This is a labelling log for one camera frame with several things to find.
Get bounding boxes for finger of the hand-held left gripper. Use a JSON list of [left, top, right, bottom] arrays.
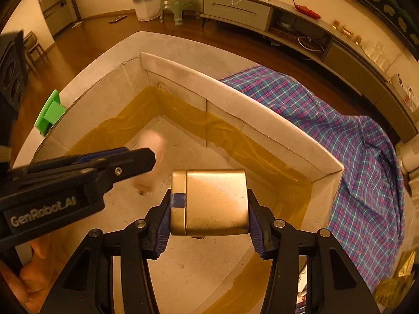
[[77, 148, 157, 192], [31, 148, 131, 168]]

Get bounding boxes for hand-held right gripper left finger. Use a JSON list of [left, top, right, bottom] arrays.
[[39, 189, 173, 314]]

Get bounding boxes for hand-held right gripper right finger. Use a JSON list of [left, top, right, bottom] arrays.
[[247, 188, 382, 314]]

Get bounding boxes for pale pink soft object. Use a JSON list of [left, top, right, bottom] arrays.
[[133, 129, 167, 197]]

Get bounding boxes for rounded metal tin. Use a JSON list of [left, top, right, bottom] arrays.
[[170, 169, 251, 237]]

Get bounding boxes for white cardboard box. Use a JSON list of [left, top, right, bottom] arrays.
[[31, 52, 344, 314]]

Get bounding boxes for white tray with small items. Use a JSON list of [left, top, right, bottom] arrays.
[[389, 74, 419, 112]]

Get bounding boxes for person's left hand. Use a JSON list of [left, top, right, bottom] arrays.
[[18, 235, 63, 313]]

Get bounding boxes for green plastic clip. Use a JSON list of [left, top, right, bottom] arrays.
[[34, 90, 68, 137]]

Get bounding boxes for wooden chair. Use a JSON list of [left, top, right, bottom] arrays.
[[23, 31, 50, 70]]

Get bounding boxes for blue plaid shirt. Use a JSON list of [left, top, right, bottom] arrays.
[[219, 65, 407, 314]]

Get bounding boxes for gold foil bag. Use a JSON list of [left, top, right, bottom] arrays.
[[373, 250, 415, 309]]

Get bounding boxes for tall wardrobe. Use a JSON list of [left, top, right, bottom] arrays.
[[35, 0, 81, 36]]

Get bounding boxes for long grey media cabinet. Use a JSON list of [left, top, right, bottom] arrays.
[[199, 0, 419, 144]]

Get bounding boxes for clear glass cups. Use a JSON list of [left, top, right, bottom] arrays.
[[362, 39, 388, 70]]

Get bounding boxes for gold ornaments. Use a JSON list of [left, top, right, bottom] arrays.
[[332, 20, 362, 44]]

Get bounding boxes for red dish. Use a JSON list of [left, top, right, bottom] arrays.
[[294, 4, 322, 19]]

